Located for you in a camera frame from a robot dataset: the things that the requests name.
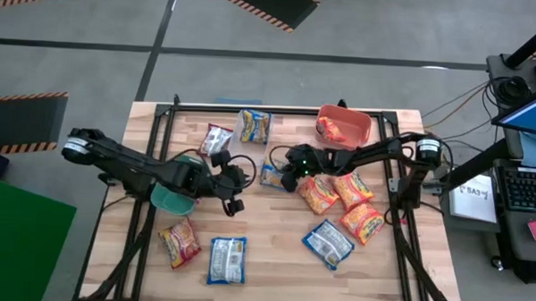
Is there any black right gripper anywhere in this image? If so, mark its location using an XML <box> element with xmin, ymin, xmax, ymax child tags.
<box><xmin>278</xmin><ymin>142</ymin><xmax>339</xmax><ymax>195</ymax></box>

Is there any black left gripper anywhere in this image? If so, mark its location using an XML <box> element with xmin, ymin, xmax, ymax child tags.
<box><xmin>201</xmin><ymin>148</ymin><xmax>251</xmax><ymax>218</ymax></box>

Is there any blue Maruchan ramen pack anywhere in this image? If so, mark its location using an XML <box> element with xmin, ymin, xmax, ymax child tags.
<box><xmin>299</xmin><ymin>217</ymin><xmax>356</xmax><ymax>272</ymax></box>
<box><xmin>239</xmin><ymin>108</ymin><xmax>272</xmax><ymax>146</ymax></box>
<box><xmin>259</xmin><ymin>161</ymin><xmax>289</xmax><ymax>190</ymax></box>
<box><xmin>206</xmin><ymin>235</ymin><xmax>248</xmax><ymax>288</ymax></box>

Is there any orange Maruchan ramen pack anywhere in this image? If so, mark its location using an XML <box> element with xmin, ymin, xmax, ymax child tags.
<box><xmin>315</xmin><ymin>115</ymin><xmax>347</xmax><ymax>144</ymax></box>
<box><xmin>338</xmin><ymin>201</ymin><xmax>387</xmax><ymax>247</ymax></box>
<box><xmin>329</xmin><ymin>170</ymin><xmax>376</xmax><ymax>213</ymax></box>
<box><xmin>296</xmin><ymin>173</ymin><xmax>341</xmax><ymax>216</ymax></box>

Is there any red Maruchan ramen pack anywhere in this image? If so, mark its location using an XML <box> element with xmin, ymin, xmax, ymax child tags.
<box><xmin>199</xmin><ymin>122</ymin><xmax>234</xmax><ymax>158</ymax></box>
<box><xmin>156</xmin><ymin>215</ymin><xmax>203</xmax><ymax>272</ymax></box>

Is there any clear plastic bin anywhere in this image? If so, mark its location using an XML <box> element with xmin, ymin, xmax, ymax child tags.
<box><xmin>230</xmin><ymin>107</ymin><xmax>275</xmax><ymax>157</ymax></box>

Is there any green plastic bin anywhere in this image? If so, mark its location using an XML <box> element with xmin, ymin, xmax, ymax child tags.
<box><xmin>148</xmin><ymin>153</ymin><xmax>207</xmax><ymax>217</ymax></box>

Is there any orange plastic bin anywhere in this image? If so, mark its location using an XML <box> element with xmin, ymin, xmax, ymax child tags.
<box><xmin>314</xmin><ymin>103</ymin><xmax>373</xmax><ymax>152</ymax></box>

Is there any blue tape strip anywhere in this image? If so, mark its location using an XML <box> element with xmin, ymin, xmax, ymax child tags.
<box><xmin>214</xmin><ymin>96</ymin><xmax>263</xmax><ymax>106</ymax></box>

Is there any white paper sheet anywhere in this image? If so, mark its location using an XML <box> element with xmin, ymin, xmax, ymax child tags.
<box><xmin>446</xmin><ymin>172</ymin><xmax>500</xmax><ymax>225</ymax></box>

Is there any green floor mat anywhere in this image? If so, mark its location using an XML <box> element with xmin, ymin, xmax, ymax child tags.
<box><xmin>0</xmin><ymin>174</ymin><xmax>80</xmax><ymax>301</ymax></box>

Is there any grey equipment box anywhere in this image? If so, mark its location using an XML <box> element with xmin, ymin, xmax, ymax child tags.
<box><xmin>483</xmin><ymin>53</ymin><xmax>536</xmax><ymax>112</ymax></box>

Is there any grey computer cart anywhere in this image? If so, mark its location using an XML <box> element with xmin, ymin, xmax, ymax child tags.
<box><xmin>484</xmin><ymin>155</ymin><xmax>536</xmax><ymax>286</ymax></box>

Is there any black computer keyboard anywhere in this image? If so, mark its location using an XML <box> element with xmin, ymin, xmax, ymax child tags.
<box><xmin>497</xmin><ymin>165</ymin><xmax>536</xmax><ymax>214</ymax></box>

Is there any computer monitor blue screen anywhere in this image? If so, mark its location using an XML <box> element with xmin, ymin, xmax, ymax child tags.
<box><xmin>490</xmin><ymin>82</ymin><xmax>536</xmax><ymax>138</ymax></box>

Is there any thick black pole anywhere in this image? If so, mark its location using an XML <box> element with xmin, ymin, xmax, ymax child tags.
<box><xmin>502</xmin><ymin>13</ymin><xmax>536</xmax><ymax>71</ymax></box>

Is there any black aluminium table frame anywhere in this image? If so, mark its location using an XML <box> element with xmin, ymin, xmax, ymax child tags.
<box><xmin>72</xmin><ymin>89</ymin><xmax>474</xmax><ymax>301</ymax></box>

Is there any yellow cable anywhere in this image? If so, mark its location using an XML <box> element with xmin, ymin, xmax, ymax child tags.
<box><xmin>423</xmin><ymin>82</ymin><xmax>493</xmax><ymax>132</ymax></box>

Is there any black floor cable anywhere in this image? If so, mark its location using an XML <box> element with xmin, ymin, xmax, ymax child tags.
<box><xmin>420</xmin><ymin>77</ymin><xmax>493</xmax><ymax>121</ymax></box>

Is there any coiled black cable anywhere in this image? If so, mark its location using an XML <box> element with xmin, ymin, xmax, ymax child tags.
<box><xmin>492</xmin><ymin>75</ymin><xmax>534</xmax><ymax>107</ymax></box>

